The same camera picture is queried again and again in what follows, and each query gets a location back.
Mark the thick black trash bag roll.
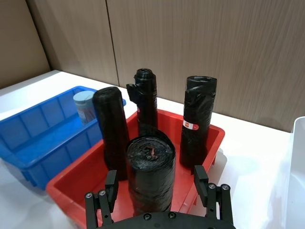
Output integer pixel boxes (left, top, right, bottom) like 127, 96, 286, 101
126, 128, 176, 217

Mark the red plastic bin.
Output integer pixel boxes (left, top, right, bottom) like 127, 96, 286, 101
46, 109, 226, 227

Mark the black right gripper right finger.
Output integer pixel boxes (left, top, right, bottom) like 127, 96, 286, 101
193, 165, 233, 225

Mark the blue plastic bin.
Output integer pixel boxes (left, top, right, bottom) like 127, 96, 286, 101
0, 85, 127, 197

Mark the black bag roll red label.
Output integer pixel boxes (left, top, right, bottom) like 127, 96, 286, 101
179, 75, 218, 169

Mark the black bag roll loose flap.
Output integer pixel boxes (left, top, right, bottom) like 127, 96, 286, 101
126, 68, 158, 137

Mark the blue-grey bag roll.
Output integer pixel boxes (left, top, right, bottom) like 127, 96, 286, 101
73, 90, 96, 125

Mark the smooth black trash bag roll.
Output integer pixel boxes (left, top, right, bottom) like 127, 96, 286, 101
92, 87, 131, 181

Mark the white plastic container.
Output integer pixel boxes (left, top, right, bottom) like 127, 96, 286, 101
285, 116, 305, 229

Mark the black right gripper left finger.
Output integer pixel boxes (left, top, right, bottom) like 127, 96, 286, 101
85, 169, 119, 229

